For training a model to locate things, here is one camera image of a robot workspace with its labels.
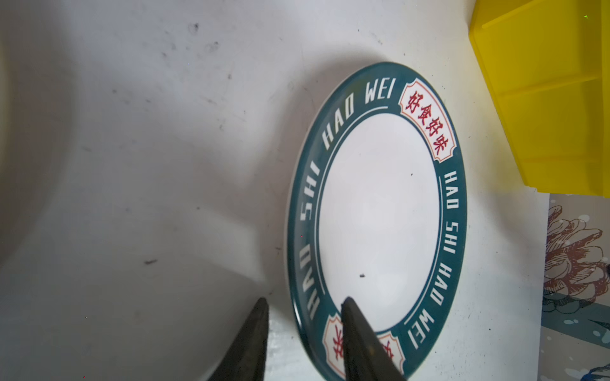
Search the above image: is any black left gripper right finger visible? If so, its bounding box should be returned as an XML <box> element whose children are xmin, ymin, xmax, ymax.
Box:
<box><xmin>342</xmin><ymin>297</ymin><xmax>404</xmax><ymax>381</ymax></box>

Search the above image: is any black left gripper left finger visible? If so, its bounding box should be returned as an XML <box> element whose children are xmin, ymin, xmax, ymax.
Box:
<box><xmin>209</xmin><ymin>298</ymin><xmax>269</xmax><ymax>381</ymax></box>

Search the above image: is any yellow plastic bin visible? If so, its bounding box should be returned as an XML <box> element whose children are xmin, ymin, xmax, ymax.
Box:
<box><xmin>470</xmin><ymin>1</ymin><xmax>609</xmax><ymax>197</ymax></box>

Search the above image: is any teal rim Hao Shi plate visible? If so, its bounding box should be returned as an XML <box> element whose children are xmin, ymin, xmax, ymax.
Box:
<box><xmin>284</xmin><ymin>62</ymin><xmax>468</xmax><ymax>380</ymax></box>

